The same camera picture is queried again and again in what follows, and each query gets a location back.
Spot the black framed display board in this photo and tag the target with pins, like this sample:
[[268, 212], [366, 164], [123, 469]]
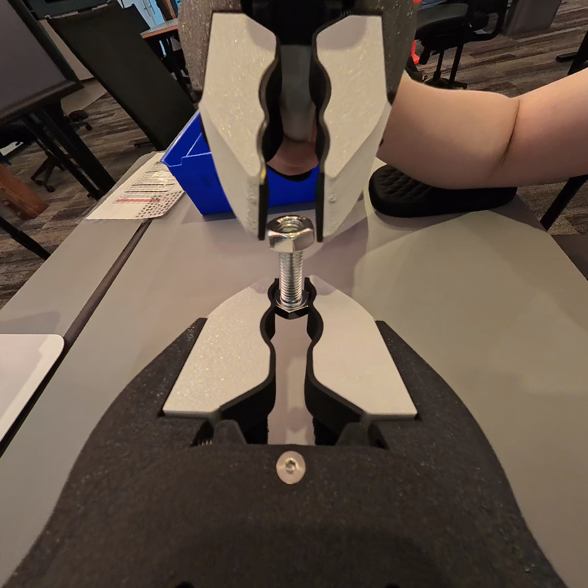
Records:
[[23, 59]]

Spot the orange traffic cone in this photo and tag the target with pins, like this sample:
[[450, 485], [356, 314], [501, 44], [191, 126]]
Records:
[[415, 50]]

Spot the black mesh office chair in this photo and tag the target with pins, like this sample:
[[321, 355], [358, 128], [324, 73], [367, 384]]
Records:
[[441, 27]]

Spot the black panel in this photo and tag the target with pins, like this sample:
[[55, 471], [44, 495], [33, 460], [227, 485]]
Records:
[[115, 69]]

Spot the wooden post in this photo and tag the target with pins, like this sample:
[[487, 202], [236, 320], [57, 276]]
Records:
[[18, 193]]

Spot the large steel bolt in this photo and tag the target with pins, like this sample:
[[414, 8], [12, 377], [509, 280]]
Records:
[[290, 275]]

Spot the blue plastic bin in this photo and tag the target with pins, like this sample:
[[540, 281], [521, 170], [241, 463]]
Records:
[[193, 174]]

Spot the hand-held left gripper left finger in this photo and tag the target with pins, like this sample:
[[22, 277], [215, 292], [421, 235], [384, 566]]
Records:
[[216, 367]]

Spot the grey metal bin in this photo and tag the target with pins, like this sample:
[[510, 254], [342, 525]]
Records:
[[533, 16]]

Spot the person's right forearm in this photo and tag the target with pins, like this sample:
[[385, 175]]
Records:
[[459, 138]]

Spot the laminated printed instruction sheet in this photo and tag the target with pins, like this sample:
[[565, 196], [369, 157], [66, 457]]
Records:
[[138, 193]]

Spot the wooden top table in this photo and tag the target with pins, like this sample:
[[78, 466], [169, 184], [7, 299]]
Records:
[[160, 28]]

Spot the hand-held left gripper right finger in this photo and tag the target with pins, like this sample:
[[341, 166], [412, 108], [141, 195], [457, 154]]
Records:
[[363, 367]]

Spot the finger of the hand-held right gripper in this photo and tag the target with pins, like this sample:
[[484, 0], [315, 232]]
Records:
[[234, 115], [353, 115]]

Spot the person's right hand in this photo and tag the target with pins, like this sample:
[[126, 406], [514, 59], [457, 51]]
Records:
[[294, 158]]

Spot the large steel nut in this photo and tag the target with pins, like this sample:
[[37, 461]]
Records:
[[290, 314]]

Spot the wooden board document stand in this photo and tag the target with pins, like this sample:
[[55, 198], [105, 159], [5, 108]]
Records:
[[23, 367]]

